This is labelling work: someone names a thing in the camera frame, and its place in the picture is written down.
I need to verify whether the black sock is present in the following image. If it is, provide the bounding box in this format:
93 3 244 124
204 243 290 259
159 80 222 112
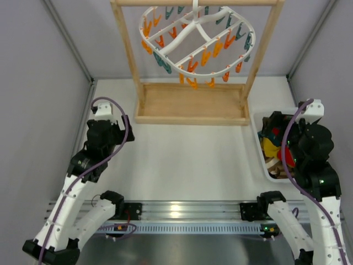
259 117 286 147

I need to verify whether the yellow sock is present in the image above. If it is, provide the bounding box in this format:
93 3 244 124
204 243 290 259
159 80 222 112
262 137 281 158

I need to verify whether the red sock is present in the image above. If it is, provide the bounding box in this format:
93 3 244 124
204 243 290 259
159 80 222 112
277 146 295 168

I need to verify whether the white oval clip hanger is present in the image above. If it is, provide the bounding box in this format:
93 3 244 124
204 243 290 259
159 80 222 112
139 1 256 78

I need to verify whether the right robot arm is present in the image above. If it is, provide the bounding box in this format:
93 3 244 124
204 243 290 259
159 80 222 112
257 111 350 264

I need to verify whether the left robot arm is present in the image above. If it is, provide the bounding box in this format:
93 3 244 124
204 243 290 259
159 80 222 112
22 115 135 264

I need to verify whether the wooden hanger stand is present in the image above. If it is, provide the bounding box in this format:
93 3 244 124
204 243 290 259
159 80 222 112
110 1 284 125

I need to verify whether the white plastic basket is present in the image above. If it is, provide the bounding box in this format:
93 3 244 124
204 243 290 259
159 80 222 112
252 110 331 183

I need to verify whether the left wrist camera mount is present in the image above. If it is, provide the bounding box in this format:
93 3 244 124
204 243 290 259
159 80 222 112
92 102 114 122

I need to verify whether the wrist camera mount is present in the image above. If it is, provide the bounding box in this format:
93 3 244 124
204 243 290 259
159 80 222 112
296 99 324 124
92 102 114 122

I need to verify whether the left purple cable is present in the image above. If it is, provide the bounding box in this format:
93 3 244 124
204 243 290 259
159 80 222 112
37 96 138 265

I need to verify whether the purple cable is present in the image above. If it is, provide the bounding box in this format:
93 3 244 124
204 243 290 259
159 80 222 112
37 96 138 265
281 98 348 265

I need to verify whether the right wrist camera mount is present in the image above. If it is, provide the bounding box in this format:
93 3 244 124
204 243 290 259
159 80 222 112
296 99 324 124

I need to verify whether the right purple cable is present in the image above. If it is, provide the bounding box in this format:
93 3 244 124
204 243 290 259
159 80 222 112
281 98 348 265

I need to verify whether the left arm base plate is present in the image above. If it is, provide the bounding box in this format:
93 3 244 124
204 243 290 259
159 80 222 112
118 203 142 221

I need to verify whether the aluminium rail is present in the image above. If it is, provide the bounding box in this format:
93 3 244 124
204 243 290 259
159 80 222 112
44 200 345 221

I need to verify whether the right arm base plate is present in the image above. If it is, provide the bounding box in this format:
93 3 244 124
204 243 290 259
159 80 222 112
239 203 271 222

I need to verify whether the grey slotted cable duct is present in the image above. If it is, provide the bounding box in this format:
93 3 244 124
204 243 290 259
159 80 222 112
93 223 276 235

